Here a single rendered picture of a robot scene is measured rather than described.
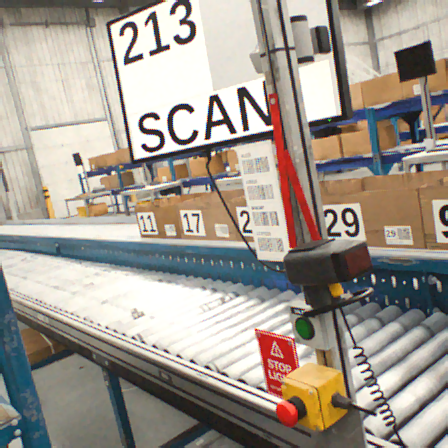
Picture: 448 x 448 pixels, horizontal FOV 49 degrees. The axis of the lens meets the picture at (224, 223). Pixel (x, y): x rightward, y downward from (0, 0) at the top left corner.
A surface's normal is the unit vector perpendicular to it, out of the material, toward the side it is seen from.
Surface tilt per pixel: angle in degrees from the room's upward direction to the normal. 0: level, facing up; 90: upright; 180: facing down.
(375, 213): 90
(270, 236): 90
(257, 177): 90
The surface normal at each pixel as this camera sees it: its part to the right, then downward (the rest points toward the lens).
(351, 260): 0.57, -0.14
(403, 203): -0.77, 0.25
